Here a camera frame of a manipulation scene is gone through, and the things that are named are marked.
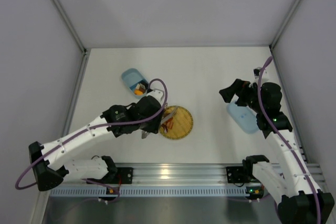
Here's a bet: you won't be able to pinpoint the orange fish-shaped food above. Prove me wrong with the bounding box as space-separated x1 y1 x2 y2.
134 90 144 95

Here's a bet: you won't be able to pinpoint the metal tongs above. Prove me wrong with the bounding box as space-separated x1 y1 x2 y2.
141 105 179 139

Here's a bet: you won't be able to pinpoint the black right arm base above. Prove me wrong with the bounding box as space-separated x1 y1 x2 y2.
226 166 255 184

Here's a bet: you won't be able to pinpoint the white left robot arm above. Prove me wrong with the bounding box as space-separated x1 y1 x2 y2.
28 92 163 191

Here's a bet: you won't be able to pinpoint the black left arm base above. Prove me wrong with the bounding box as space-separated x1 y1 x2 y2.
86 167 133 185

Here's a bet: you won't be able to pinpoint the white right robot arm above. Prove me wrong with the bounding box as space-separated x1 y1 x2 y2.
219 79 335 223

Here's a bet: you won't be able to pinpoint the light blue lunch box lid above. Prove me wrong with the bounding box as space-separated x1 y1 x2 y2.
226 102 259 134

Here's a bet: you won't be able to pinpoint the light blue lunch box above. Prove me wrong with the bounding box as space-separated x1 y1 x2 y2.
121 68 149 99

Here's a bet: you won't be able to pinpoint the red bacon strip food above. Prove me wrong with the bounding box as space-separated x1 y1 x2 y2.
164 119 174 130

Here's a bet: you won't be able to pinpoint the round bamboo plate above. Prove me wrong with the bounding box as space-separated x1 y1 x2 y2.
159 106 194 140

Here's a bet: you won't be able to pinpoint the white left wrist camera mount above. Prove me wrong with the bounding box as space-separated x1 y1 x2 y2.
146 89 166 105

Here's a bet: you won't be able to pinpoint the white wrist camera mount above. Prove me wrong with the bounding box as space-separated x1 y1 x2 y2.
146 89 166 105
253 67 269 83

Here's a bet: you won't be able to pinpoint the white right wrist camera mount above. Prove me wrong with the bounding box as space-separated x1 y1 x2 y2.
253 67 269 83

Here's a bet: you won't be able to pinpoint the slotted grey cable duct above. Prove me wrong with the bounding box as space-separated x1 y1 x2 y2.
49 185 249 197

